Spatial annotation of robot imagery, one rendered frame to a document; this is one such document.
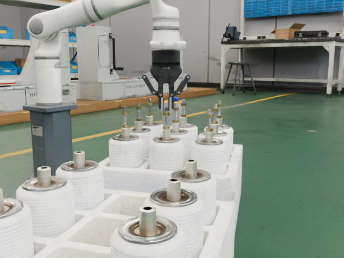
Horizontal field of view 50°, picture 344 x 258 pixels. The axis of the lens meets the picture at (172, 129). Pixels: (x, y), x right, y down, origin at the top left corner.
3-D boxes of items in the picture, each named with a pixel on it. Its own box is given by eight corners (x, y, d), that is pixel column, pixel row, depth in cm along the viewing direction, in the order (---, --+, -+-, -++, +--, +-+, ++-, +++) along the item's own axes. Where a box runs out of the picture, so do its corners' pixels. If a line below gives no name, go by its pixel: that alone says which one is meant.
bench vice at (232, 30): (232, 42, 564) (233, 25, 560) (242, 42, 554) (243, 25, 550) (219, 41, 531) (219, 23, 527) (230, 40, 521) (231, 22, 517)
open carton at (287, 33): (280, 41, 561) (281, 26, 557) (305, 40, 531) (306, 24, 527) (269, 40, 542) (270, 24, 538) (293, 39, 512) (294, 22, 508)
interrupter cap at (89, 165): (52, 171, 74) (52, 168, 74) (73, 161, 81) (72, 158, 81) (86, 174, 72) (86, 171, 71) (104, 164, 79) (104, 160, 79)
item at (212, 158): (228, 213, 97) (230, 146, 94) (192, 213, 97) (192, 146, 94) (222, 199, 107) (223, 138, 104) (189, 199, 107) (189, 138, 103)
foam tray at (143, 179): (91, 230, 103) (89, 168, 100) (136, 185, 140) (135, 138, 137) (233, 246, 94) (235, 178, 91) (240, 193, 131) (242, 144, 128)
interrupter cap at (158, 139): (148, 143, 99) (148, 140, 99) (158, 137, 106) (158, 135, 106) (174, 145, 97) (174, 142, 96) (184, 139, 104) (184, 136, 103)
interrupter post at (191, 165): (183, 178, 69) (183, 162, 68) (186, 175, 71) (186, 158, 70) (195, 180, 68) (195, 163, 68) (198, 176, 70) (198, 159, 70)
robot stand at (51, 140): (27, 181, 145) (21, 105, 139) (58, 172, 156) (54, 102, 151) (50, 189, 136) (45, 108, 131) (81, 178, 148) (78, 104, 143)
